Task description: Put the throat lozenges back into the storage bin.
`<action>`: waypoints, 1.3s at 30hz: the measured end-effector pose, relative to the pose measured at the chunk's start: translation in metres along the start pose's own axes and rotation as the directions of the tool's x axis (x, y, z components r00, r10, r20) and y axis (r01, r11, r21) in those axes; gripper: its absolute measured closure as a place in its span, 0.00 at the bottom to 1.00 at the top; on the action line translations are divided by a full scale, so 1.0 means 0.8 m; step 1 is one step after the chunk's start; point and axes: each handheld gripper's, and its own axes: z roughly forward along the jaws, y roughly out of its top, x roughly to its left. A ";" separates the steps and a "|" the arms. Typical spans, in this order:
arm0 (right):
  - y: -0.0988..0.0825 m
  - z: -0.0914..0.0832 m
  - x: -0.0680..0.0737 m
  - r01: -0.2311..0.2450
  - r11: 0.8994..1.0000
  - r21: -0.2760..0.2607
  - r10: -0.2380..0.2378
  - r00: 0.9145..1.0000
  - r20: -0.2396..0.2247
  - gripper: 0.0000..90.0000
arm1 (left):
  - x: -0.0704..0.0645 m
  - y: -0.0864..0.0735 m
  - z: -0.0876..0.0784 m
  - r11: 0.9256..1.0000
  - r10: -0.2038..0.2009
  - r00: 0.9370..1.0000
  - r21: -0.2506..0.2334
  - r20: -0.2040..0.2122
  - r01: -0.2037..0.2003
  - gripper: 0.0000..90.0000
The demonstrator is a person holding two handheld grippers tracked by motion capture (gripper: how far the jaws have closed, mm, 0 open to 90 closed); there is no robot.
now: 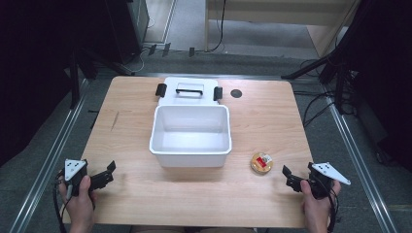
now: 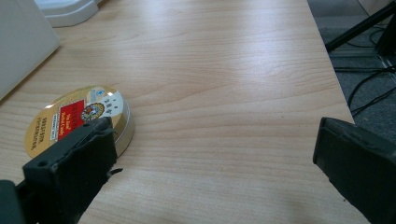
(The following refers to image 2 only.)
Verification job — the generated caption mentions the black cable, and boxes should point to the black cable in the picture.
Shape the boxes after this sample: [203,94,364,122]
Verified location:
[350,87,396,118]
[334,65,396,110]

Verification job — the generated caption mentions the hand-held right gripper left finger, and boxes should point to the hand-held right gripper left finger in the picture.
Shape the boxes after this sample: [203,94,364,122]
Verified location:
[21,117,123,224]

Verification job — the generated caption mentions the white plastic base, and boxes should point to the white plastic base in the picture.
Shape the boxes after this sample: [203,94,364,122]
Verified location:
[34,0,104,28]

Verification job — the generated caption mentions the round gold tin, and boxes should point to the round gold tin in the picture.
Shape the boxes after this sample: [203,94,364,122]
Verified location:
[24,85,135,160]

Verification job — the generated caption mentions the white flat board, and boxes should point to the white flat board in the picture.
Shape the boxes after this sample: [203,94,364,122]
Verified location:
[0,0,61,101]

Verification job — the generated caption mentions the black metal stand leg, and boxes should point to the black metal stand leg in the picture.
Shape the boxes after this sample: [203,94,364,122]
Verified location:
[324,0,396,53]

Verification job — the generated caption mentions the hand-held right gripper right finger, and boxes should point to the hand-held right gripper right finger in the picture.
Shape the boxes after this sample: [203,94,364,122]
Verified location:
[312,117,396,224]

